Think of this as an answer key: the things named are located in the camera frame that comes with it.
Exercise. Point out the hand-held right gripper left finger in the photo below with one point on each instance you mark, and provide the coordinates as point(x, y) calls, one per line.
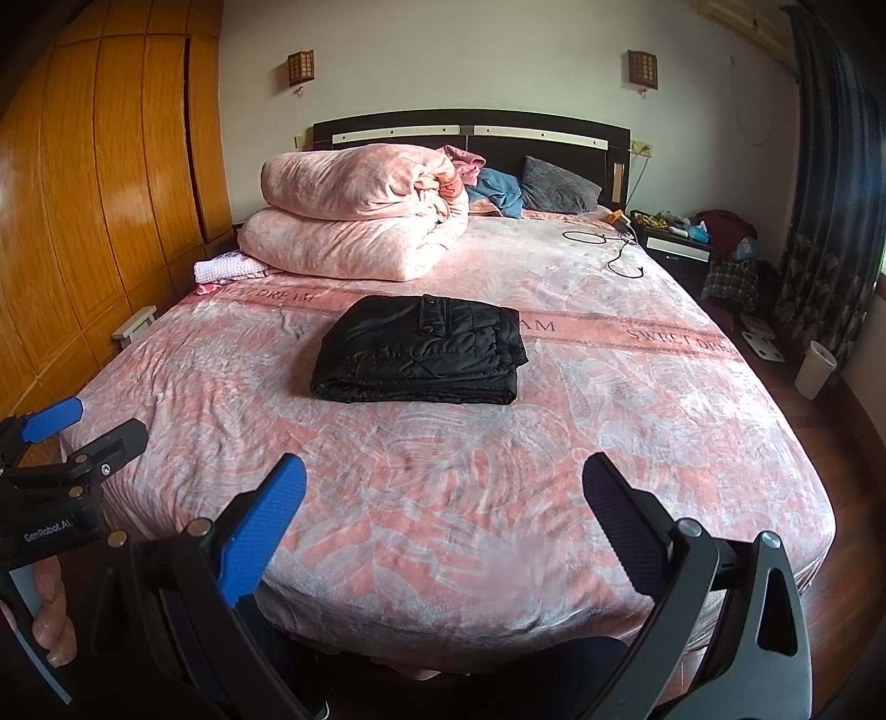
point(266, 526)

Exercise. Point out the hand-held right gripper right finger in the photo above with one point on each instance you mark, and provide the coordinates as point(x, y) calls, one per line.
point(616, 505)

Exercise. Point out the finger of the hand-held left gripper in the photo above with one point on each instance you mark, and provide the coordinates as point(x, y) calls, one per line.
point(52, 417)
point(114, 446)

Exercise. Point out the black padded jacket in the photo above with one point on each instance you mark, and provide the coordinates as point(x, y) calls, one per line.
point(415, 353)

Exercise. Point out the person's left hand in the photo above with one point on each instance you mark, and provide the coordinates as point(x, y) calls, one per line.
point(54, 623)

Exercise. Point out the small white bench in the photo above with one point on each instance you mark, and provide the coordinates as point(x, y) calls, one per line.
point(135, 322)

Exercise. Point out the pink floral bed blanket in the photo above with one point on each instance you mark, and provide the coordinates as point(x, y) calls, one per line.
point(484, 484)

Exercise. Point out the folded pink white cloth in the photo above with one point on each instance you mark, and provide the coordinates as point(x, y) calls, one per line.
point(225, 266)

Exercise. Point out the white waste bin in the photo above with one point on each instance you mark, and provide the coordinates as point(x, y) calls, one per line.
point(815, 370)

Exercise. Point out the wooden wardrobe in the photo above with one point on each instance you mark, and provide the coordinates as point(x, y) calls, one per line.
point(104, 173)

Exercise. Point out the plaid cloth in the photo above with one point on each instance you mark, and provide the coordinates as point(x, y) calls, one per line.
point(727, 280)

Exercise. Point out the black white nightstand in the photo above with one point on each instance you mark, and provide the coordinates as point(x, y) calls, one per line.
point(675, 259)

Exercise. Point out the orange device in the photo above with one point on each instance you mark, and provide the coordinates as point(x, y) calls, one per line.
point(618, 219)

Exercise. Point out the yellow black item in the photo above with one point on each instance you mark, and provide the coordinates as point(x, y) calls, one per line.
point(649, 220)

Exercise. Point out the teal white packet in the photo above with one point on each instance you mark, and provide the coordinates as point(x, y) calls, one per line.
point(682, 225)

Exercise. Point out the light blue bag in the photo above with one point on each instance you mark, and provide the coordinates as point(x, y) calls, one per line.
point(746, 248)

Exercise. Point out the dark red cloth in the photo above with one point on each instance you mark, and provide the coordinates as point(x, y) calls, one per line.
point(727, 228)

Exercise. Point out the grey pillow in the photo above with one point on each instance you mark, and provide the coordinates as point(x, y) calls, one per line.
point(557, 185)

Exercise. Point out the folded pink quilt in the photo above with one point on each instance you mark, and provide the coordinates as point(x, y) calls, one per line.
point(346, 208)

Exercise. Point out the blue cloth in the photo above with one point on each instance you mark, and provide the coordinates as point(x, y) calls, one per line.
point(502, 188)

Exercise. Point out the dark wooden headboard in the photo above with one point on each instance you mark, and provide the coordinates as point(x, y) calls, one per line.
point(505, 149)

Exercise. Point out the pink garment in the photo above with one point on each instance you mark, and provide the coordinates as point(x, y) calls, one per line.
point(465, 163)

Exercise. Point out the dark patterned curtain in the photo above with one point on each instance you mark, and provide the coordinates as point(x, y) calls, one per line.
point(830, 173)

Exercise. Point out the wall socket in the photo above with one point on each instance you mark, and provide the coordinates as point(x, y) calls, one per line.
point(642, 147)

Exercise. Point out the wooden wall lamp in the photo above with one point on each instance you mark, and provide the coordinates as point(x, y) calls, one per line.
point(642, 68)
point(301, 68)

